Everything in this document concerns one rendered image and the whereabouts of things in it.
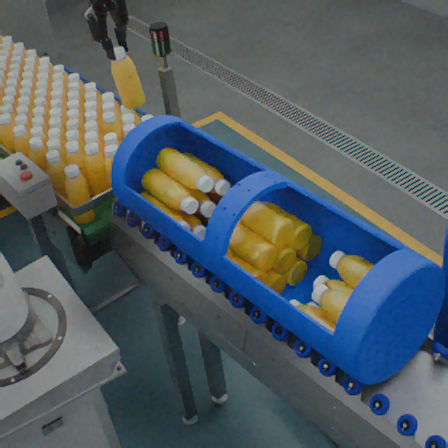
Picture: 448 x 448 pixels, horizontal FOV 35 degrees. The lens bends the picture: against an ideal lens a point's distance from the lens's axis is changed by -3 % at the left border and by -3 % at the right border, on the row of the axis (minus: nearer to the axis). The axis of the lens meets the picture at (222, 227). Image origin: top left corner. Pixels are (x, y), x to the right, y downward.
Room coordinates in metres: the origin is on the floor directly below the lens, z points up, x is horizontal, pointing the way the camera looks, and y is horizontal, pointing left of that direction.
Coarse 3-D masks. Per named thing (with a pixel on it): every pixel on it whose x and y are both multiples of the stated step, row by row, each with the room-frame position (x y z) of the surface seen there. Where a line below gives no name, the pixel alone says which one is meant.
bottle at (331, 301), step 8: (320, 296) 1.07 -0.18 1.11; (328, 296) 1.06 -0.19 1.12; (336, 296) 1.05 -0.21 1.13; (344, 296) 1.04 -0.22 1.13; (320, 304) 1.07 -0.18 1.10; (328, 304) 1.04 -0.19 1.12; (336, 304) 1.03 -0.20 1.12; (328, 312) 1.03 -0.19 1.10; (336, 312) 1.02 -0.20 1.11; (336, 320) 1.01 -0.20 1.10
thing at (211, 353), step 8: (200, 336) 1.72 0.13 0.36; (208, 344) 1.70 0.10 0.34; (208, 352) 1.70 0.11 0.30; (216, 352) 1.72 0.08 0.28; (208, 360) 1.71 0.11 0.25; (216, 360) 1.71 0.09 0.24; (208, 368) 1.71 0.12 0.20; (216, 368) 1.71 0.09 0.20; (208, 376) 1.72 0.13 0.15; (216, 376) 1.71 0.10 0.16; (224, 376) 1.72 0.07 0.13; (208, 384) 1.73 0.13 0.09; (216, 384) 1.70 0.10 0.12; (224, 384) 1.72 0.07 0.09; (216, 392) 1.70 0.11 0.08; (224, 392) 1.72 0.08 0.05; (216, 400) 1.72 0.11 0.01; (224, 400) 1.71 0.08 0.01
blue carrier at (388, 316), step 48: (144, 144) 1.67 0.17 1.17; (192, 144) 1.76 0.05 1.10; (240, 192) 1.31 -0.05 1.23; (288, 192) 1.44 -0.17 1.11; (192, 240) 1.31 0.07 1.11; (336, 240) 1.31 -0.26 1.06; (384, 240) 1.10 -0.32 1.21; (240, 288) 1.18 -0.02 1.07; (288, 288) 1.27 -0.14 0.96; (384, 288) 0.95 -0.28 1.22; (432, 288) 1.02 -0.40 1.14; (336, 336) 0.94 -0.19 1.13; (384, 336) 0.94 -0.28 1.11
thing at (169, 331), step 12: (156, 300) 1.65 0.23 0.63; (156, 312) 1.64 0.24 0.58; (168, 312) 1.63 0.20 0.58; (168, 324) 1.63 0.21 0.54; (168, 336) 1.62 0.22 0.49; (180, 336) 1.64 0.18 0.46; (168, 348) 1.63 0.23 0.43; (180, 348) 1.64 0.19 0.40; (168, 360) 1.64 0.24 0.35; (180, 360) 1.63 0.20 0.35; (180, 372) 1.63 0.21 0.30; (180, 384) 1.62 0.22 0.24; (180, 396) 1.63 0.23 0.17; (192, 396) 1.64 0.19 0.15; (180, 408) 1.65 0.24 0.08; (192, 408) 1.64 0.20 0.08; (192, 420) 1.64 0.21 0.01
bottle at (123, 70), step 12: (120, 60) 1.81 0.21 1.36; (132, 60) 1.84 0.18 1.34; (120, 72) 1.81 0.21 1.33; (132, 72) 1.82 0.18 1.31; (120, 84) 1.81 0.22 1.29; (132, 84) 1.81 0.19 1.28; (120, 96) 1.83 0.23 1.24; (132, 96) 1.81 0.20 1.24; (144, 96) 1.85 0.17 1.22; (132, 108) 1.82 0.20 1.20
